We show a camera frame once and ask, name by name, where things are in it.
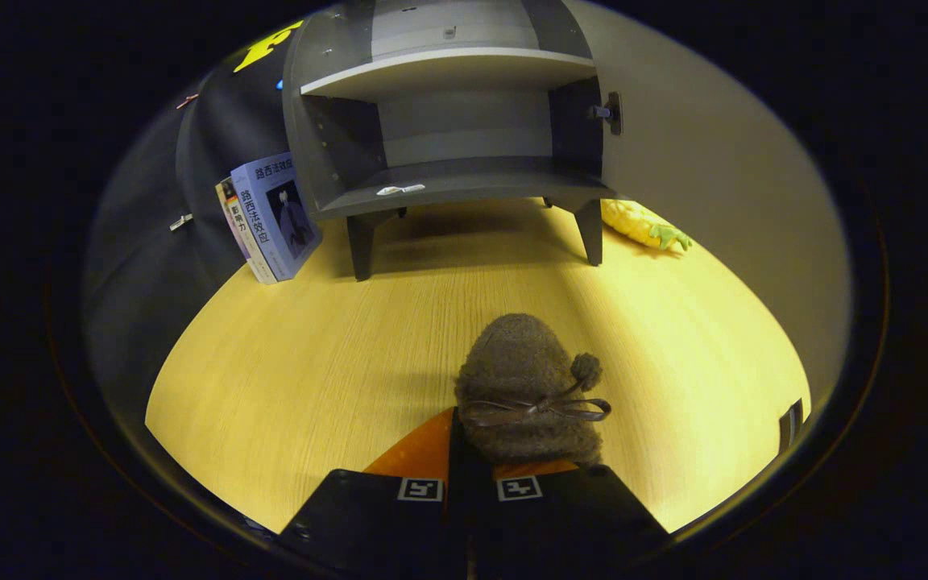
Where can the beige shoe cabinet door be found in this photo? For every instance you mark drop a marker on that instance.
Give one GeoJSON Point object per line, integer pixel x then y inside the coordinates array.
{"type": "Point", "coordinates": [714, 201]}

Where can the brown fuzzy shoe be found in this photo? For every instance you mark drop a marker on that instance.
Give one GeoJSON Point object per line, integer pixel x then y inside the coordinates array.
{"type": "Point", "coordinates": [520, 354]}

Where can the silver clip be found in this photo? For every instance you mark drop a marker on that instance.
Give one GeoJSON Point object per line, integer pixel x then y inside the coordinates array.
{"type": "Point", "coordinates": [181, 222]}

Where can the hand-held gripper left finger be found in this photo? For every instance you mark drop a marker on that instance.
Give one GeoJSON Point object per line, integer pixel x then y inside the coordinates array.
{"type": "Point", "coordinates": [375, 519]}

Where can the copper clip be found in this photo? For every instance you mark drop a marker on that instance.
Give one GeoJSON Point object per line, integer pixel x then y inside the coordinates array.
{"type": "Point", "coordinates": [187, 101]}

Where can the yellow plush toy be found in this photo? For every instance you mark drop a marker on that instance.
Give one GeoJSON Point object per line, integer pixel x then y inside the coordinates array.
{"type": "Point", "coordinates": [633, 221]}

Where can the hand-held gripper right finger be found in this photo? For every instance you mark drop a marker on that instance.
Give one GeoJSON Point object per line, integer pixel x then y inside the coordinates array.
{"type": "Point", "coordinates": [577, 519]}

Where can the blue book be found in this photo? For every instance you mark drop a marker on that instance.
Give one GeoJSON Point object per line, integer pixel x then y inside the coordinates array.
{"type": "Point", "coordinates": [271, 209]}

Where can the white cabinet shelf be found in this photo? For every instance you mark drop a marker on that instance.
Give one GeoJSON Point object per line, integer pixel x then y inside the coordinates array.
{"type": "Point", "coordinates": [448, 68]}

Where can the black backdrop cloth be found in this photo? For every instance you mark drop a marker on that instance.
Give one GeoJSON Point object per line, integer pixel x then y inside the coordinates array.
{"type": "Point", "coordinates": [142, 266]}

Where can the metal door hinge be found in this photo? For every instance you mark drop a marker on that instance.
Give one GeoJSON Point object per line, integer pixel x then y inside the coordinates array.
{"type": "Point", "coordinates": [612, 113]}

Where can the white book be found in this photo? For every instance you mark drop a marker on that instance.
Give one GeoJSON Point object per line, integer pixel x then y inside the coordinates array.
{"type": "Point", "coordinates": [242, 234]}

